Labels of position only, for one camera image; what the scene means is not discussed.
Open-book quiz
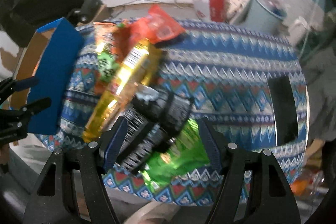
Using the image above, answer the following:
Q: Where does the orange green snack bag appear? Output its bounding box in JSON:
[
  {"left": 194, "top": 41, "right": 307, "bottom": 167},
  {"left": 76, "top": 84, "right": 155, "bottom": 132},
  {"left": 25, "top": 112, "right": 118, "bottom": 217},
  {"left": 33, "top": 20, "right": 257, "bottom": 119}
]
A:
[{"left": 93, "top": 20, "right": 130, "bottom": 95}]

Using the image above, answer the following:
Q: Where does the gold cracker tube pack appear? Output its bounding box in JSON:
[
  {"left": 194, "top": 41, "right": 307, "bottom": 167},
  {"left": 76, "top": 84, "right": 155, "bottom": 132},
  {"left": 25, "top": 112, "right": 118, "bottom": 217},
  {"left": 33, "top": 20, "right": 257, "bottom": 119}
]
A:
[{"left": 82, "top": 39, "right": 163, "bottom": 143}]

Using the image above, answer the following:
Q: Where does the black snack bag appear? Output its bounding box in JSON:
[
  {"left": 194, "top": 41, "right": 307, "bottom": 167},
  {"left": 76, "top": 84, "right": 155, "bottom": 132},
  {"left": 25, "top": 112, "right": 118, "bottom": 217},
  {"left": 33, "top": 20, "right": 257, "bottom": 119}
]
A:
[{"left": 116, "top": 85, "right": 194, "bottom": 174}]

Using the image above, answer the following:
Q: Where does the red snack packet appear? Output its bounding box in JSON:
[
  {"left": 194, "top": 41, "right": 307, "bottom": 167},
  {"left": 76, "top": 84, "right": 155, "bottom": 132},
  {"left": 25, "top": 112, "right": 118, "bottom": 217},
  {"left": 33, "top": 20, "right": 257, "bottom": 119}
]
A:
[{"left": 130, "top": 5, "right": 185, "bottom": 44}]

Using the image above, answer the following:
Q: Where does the blue cardboard box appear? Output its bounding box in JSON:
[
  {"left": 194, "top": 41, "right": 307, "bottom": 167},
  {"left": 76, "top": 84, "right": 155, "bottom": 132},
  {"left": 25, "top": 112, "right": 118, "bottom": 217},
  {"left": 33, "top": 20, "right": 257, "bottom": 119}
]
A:
[{"left": 10, "top": 18, "right": 84, "bottom": 135}]

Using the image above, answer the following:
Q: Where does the black phone on cloth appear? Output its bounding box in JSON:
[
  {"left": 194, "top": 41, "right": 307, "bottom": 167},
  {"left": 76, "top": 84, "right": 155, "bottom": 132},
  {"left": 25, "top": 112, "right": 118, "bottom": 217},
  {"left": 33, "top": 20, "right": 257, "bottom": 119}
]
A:
[{"left": 268, "top": 76, "right": 298, "bottom": 146}]

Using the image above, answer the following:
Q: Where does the patterned blue table cloth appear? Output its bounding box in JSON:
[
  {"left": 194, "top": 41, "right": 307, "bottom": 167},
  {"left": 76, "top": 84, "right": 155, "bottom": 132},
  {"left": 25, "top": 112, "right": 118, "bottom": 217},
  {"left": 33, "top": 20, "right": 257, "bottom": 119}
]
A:
[{"left": 34, "top": 18, "right": 310, "bottom": 207}]

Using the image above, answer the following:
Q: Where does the white electric kettle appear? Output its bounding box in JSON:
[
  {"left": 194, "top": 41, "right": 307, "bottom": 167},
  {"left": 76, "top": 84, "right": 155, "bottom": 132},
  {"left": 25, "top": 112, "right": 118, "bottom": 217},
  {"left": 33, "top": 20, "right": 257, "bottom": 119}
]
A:
[{"left": 285, "top": 16, "right": 310, "bottom": 47}]

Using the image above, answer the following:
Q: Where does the light blue bucket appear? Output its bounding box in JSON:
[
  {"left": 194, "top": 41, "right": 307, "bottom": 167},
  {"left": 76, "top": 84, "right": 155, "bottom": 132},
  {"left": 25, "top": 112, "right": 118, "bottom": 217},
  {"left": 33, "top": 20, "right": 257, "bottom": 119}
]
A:
[{"left": 243, "top": 0, "right": 287, "bottom": 35}]

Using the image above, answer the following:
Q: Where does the white red paper bag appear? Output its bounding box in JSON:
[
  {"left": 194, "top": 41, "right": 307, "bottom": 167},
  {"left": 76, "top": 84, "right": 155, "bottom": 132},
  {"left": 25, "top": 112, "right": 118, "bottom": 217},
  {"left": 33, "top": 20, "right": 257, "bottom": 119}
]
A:
[{"left": 192, "top": 0, "right": 229, "bottom": 23}]

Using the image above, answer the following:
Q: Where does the flat cardboard packaging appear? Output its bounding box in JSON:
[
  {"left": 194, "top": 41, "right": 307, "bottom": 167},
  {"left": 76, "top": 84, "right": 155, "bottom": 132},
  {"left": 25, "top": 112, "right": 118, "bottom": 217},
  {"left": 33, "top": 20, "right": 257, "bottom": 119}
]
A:
[{"left": 226, "top": 0, "right": 251, "bottom": 25}]

